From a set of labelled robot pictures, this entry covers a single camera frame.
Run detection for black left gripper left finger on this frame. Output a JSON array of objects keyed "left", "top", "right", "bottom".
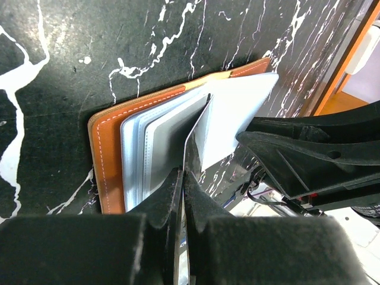
[{"left": 1, "top": 168, "right": 183, "bottom": 284}]

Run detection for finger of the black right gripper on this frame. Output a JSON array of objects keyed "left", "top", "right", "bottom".
[
  {"left": 246, "top": 102, "right": 379, "bottom": 143},
  {"left": 237, "top": 131, "right": 379, "bottom": 208}
]

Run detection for orange wooden tiered rack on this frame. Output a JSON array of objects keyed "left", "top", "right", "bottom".
[{"left": 299, "top": 0, "right": 380, "bottom": 117}]

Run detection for orange leather card holder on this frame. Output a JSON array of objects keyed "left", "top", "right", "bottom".
[{"left": 87, "top": 57, "right": 278, "bottom": 214}]

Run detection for black base rail with mounts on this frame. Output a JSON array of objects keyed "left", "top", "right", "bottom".
[{"left": 201, "top": 166, "right": 326, "bottom": 217}]

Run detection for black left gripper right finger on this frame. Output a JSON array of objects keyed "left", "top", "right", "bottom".
[{"left": 183, "top": 171, "right": 368, "bottom": 284}]

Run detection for small white stapler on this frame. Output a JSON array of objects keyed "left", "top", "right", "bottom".
[{"left": 345, "top": 24, "right": 379, "bottom": 75}]

